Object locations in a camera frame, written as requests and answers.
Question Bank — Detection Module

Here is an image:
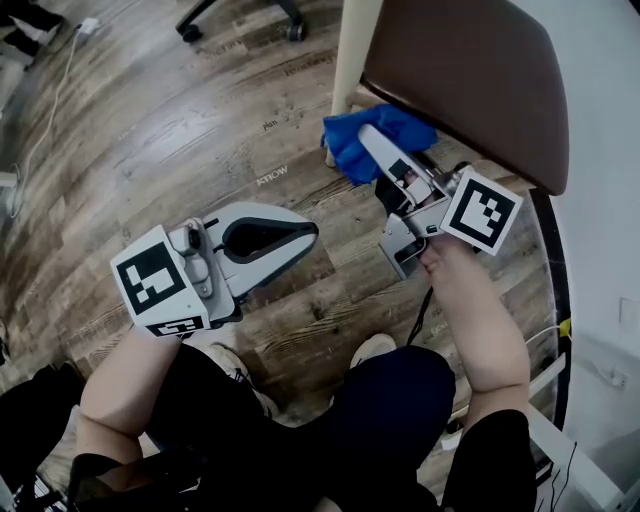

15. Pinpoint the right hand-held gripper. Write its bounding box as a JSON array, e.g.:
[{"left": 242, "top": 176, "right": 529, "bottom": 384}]
[{"left": 357, "top": 123, "right": 524, "bottom": 282}]

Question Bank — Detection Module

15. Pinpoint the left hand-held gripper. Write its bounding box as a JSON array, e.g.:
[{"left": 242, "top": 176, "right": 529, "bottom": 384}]
[{"left": 109, "top": 202, "right": 320, "bottom": 339}]

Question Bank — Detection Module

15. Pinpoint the blue cloth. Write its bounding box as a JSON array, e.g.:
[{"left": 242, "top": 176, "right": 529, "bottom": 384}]
[{"left": 321, "top": 103, "right": 440, "bottom": 187}]

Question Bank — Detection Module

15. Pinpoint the brown seat cream legs chair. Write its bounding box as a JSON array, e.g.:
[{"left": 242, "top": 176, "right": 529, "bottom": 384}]
[{"left": 324, "top": 0, "right": 572, "bottom": 197}]

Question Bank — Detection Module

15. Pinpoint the person's right forearm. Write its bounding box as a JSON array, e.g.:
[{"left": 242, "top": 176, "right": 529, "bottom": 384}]
[{"left": 428, "top": 240, "right": 532, "bottom": 432}]

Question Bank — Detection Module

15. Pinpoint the person's left forearm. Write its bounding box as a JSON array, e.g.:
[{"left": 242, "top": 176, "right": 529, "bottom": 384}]
[{"left": 74, "top": 323, "right": 187, "bottom": 469}]

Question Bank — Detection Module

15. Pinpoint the black office chair base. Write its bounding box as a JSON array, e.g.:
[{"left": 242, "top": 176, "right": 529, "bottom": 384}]
[{"left": 174, "top": 0, "right": 308, "bottom": 44}]

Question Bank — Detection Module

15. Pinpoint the person's right hand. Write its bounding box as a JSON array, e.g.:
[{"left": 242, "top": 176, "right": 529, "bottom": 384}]
[{"left": 418, "top": 238, "right": 454, "bottom": 276}]

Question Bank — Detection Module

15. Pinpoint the person's left white shoe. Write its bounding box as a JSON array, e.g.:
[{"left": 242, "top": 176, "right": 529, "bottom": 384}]
[{"left": 198, "top": 341, "right": 280, "bottom": 420}]

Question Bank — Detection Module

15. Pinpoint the person's white shoe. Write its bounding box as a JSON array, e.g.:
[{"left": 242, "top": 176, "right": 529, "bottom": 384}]
[
  {"left": 348, "top": 333, "right": 399, "bottom": 370},
  {"left": 198, "top": 341, "right": 280, "bottom": 420}
]

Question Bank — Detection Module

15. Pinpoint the person's right white shoe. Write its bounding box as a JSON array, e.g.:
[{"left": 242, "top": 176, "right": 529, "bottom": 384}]
[{"left": 348, "top": 333, "right": 399, "bottom": 370}]

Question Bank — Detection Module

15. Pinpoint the person's left leg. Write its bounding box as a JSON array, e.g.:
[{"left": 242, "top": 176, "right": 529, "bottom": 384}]
[{"left": 144, "top": 343, "right": 321, "bottom": 512}]

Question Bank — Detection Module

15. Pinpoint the person's leg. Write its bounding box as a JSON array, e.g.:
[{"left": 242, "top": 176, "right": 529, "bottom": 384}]
[
  {"left": 144, "top": 343, "right": 321, "bottom": 512},
  {"left": 279, "top": 344, "right": 457, "bottom": 512}
]

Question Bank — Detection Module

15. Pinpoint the person's right leg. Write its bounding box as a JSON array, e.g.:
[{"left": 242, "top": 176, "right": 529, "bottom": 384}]
[{"left": 279, "top": 344, "right": 457, "bottom": 512}]

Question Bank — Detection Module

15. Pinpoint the person's black shirt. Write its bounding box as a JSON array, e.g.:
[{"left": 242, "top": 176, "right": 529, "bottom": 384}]
[{"left": 67, "top": 408, "right": 539, "bottom": 512}]

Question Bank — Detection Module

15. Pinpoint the black and white bag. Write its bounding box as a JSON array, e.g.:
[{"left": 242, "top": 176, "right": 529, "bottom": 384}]
[{"left": 0, "top": 0, "right": 65, "bottom": 67}]

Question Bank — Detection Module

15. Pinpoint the white shelf board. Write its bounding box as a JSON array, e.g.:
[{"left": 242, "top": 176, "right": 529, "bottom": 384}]
[{"left": 527, "top": 403, "right": 627, "bottom": 512}]

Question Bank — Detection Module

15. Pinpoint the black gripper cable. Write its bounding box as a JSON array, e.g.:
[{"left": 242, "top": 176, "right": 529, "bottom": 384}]
[{"left": 405, "top": 286, "right": 435, "bottom": 347}]

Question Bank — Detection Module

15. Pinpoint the white cable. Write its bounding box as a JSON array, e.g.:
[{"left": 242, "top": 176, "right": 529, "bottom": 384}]
[{"left": 8, "top": 30, "right": 84, "bottom": 219}]

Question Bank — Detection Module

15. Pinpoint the white wall plate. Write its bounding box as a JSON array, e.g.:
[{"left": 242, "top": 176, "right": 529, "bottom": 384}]
[{"left": 618, "top": 296, "right": 640, "bottom": 327}]

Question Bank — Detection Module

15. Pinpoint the thin black cable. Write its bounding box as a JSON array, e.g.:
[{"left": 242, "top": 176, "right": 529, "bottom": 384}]
[{"left": 548, "top": 441, "right": 579, "bottom": 512}]

